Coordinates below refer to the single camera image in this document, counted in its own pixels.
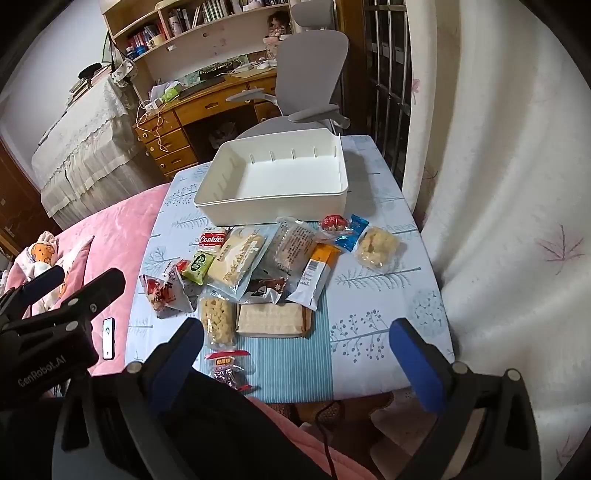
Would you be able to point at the wooden bookshelf hutch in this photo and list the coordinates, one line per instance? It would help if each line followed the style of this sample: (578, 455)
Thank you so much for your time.
(172, 39)

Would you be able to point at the red white snack packet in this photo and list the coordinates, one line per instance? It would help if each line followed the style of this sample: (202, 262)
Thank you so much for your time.
(170, 293)

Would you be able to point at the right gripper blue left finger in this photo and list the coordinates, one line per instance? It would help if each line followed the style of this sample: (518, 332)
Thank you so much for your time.
(146, 392)

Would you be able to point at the white plastic storage bin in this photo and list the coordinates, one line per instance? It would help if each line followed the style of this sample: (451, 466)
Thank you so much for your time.
(255, 180)

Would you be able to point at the metal window bars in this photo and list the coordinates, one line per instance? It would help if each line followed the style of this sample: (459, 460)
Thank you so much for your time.
(389, 69)

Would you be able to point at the brown snowflake chocolate packet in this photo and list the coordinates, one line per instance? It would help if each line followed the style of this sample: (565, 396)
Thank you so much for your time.
(264, 291)

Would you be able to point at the cartoon plush pillow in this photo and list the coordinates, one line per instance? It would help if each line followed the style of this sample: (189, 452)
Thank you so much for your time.
(42, 255)

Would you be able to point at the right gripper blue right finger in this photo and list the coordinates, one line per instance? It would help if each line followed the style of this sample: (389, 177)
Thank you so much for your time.
(435, 381)

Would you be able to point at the red topped candy bag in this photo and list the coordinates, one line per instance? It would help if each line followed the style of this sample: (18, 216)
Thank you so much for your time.
(232, 368)

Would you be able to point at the orange white snack bar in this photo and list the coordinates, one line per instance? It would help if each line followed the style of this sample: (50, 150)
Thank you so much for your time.
(315, 276)

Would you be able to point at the pink bed blanket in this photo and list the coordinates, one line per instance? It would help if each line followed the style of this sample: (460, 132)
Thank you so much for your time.
(114, 237)

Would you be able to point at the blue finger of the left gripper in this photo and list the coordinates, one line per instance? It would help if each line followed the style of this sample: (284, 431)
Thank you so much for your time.
(27, 298)
(82, 306)

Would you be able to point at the grey office chair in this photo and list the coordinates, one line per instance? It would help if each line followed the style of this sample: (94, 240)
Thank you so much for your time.
(309, 65)

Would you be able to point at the blue foil snack packet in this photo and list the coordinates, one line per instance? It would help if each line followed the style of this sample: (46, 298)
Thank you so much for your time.
(347, 241)

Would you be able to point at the large cake bread packet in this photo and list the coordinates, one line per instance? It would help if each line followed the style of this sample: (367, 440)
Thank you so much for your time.
(232, 268)

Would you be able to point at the clear pastry packet with text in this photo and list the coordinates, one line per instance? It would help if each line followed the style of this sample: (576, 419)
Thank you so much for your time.
(289, 251)

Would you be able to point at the lace covered cabinet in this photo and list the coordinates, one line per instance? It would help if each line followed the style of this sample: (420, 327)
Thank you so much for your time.
(91, 158)

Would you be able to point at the clear bag of puffed snack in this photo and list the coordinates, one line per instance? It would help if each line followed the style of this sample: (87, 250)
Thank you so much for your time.
(376, 248)

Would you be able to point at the white floral curtain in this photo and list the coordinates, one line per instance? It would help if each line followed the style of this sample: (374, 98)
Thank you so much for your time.
(498, 177)

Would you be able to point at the white smartphone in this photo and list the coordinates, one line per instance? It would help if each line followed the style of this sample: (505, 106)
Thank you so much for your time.
(108, 339)

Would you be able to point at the small red candy packet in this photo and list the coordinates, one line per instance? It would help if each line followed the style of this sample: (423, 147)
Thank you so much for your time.
(334, 223)

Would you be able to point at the green snack packet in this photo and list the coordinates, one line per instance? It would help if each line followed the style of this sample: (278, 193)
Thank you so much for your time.
(196, 270)

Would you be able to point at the red cookies packet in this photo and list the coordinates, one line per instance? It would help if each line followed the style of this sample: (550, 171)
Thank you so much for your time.
(212, 239)

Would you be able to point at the clear bag of rice crisps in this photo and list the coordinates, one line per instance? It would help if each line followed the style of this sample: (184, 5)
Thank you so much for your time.
(217, 314)

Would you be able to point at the beige wafer cracker packet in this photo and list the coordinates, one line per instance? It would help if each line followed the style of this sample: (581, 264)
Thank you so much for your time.
(287, 320)

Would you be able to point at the floral printed tablecloth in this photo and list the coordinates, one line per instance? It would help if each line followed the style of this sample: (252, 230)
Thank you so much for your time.
(347, 354)

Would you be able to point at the wooden desk with drawers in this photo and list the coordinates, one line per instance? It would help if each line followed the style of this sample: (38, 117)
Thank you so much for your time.
(186, 132)

